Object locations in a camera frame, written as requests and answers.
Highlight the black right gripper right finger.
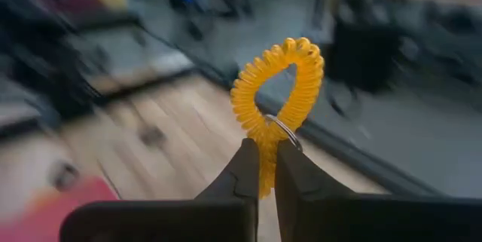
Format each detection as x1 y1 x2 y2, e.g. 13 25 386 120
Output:
273 139 482 242

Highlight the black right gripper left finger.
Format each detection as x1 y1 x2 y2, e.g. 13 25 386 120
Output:
59 137 261 242

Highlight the orange spring keychain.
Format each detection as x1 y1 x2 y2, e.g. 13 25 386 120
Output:
230 37 325 200

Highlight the red plastic bin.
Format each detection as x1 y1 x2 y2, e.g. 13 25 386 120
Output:
0 176 121 242

